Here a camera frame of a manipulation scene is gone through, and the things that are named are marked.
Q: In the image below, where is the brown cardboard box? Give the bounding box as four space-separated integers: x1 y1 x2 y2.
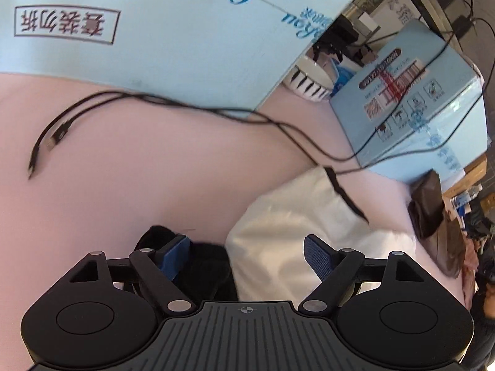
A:
441 154 489 198

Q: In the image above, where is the dark brown cloth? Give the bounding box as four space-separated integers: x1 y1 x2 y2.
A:
408 170 445 240

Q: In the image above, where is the white and black shirt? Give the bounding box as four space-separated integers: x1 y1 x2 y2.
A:
133 165 420 304

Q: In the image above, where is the blue tissue pack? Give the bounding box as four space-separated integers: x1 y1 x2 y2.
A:
330 57 366 95

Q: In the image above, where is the plastic water bottle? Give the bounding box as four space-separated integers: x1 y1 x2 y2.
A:
454 183 484 209

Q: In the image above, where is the taupe cloth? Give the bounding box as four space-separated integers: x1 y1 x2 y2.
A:
429 216 467 279

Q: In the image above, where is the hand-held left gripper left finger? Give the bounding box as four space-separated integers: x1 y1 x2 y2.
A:
67 234 198 315

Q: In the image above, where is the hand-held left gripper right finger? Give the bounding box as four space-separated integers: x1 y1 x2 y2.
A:
299 234 424 315

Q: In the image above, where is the black robot gripper device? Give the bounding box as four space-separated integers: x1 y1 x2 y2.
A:
312 15 354 62

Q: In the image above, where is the pink patterned cloth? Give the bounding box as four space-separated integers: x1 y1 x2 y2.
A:
462 236 482 306

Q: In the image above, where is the light blue labelled cardboard box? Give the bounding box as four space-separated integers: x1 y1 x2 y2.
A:
329 19 487 184

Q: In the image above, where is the white bowl with black stripes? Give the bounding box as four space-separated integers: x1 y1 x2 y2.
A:
284 55 334 103

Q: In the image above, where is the large light blue cardboard box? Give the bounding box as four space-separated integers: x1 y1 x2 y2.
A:
0 0 383 111

